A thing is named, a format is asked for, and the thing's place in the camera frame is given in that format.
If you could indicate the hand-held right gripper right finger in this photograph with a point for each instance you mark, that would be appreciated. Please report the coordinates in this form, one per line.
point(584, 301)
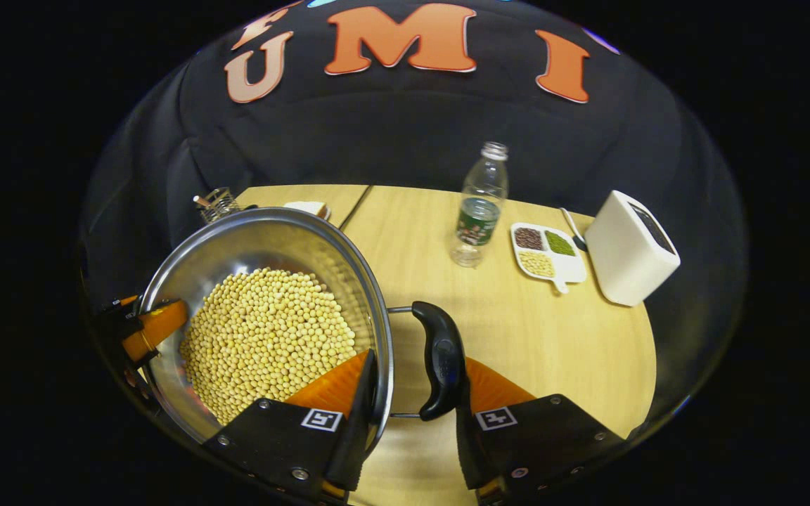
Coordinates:
point(467, 450)

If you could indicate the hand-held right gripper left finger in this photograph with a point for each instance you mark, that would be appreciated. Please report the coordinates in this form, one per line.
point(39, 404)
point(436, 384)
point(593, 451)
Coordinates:
point(359, 422)

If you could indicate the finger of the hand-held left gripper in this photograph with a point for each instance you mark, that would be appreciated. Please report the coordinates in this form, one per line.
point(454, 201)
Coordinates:
point(159, 327)

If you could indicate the heap of soybeans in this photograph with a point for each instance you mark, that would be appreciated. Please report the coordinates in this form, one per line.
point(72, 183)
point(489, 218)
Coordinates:
point(264, 337)

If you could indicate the small glass jar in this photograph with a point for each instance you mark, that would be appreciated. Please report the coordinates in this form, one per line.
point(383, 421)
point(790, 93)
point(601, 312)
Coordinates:
point(222, 204)

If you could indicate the white green sponge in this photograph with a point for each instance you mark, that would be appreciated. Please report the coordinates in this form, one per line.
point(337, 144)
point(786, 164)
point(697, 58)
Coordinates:
point(310, 208)

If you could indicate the small pile of soybeans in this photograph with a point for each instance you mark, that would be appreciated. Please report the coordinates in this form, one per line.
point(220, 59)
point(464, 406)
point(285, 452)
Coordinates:
point(536, 263)

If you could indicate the white divided dish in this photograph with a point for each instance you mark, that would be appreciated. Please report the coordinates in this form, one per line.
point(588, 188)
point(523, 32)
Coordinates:
point(570, 270)

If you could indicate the pile of red beans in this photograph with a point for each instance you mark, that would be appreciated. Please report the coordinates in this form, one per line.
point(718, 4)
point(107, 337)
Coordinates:
point(529, 238)

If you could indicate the pile of green beans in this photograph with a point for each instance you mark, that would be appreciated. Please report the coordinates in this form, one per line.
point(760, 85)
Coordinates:
point(560, 243)

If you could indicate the clear plastic water bottle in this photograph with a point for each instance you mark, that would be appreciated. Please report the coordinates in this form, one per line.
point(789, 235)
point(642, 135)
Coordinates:
point(479, 218)

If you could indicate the white box appliance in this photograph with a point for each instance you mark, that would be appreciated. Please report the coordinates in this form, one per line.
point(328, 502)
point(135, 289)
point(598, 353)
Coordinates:
point(623, 253)

